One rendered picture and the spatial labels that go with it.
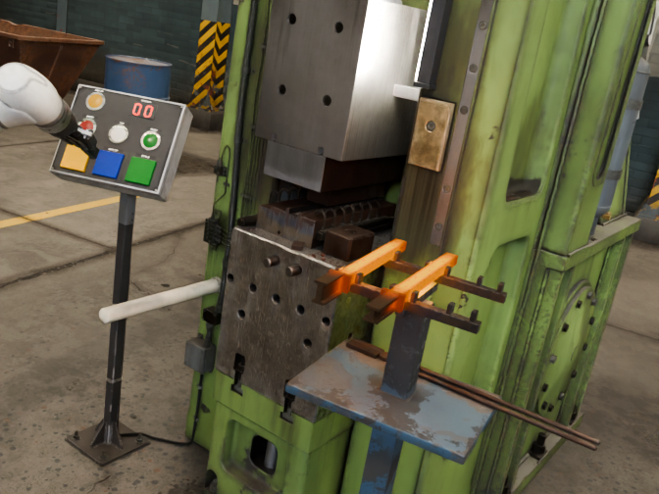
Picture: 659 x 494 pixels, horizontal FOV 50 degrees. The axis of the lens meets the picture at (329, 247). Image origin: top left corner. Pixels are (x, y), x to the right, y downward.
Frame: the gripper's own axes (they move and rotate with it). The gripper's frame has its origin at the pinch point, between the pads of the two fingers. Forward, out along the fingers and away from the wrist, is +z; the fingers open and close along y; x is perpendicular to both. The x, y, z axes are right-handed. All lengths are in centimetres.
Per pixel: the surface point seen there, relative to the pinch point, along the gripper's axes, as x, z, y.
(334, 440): -59, 41, 79
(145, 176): -1.1, 12.1, 12.0
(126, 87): 168, 367, -189
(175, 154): 8.3, 15.9, 16.8
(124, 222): -11.3, 31.9, 0.8
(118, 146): 6.3, 12.8, 0.9
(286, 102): 23, -2, 49
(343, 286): -28, -38, 80
